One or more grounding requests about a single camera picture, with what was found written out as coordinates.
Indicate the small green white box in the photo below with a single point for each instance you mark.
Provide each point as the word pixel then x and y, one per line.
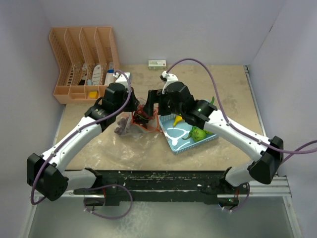
pixel 155 64

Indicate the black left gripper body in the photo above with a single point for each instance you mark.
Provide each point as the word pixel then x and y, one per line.
pixel 130 106

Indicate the orange plastic file organizer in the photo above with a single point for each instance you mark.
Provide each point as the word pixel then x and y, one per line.
pixel 77 51

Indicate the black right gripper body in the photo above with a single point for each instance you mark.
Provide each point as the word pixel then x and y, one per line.
pixel 166 107

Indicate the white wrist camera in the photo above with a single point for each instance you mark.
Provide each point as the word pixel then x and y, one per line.
pixel 120 78
pixel 167 78

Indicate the green chili pepper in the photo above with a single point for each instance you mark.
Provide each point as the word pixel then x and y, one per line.
pixel 189 135

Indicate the light blue plastic basket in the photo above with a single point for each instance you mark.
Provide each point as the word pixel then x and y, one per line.
pixel 178 134

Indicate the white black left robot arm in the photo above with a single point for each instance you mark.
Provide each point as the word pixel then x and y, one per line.
pixel 47 174

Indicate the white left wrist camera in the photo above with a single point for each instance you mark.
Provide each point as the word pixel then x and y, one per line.
pixel 120 78

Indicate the clear zip top bag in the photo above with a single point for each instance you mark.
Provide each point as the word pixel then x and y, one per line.
pixel 138 137

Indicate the yellow block in organizer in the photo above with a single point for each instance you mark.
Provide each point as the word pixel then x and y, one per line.
pixel 93 95

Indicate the yellow banana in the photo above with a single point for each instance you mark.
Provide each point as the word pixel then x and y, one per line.
pixel 177 120

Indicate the white bottle in organizer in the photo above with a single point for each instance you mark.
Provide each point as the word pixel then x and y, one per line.
pixel 96 76

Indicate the dark red grape bunch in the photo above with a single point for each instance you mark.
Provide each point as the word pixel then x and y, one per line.
pixel 141 118

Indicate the aluminium rail frame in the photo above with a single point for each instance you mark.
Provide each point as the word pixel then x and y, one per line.
pixel 278 203

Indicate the green custard apple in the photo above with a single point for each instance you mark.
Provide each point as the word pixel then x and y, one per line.
pixel 198 134

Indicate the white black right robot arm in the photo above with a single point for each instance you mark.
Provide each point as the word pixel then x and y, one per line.
pixel 264 153

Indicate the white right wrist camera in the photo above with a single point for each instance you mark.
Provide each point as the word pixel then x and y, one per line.
pixel 167 78

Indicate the black metal base frame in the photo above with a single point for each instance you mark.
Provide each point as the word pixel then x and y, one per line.
pixel 207 187

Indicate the white blue box in organizer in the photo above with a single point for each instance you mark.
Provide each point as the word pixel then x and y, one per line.
pixel 109 75

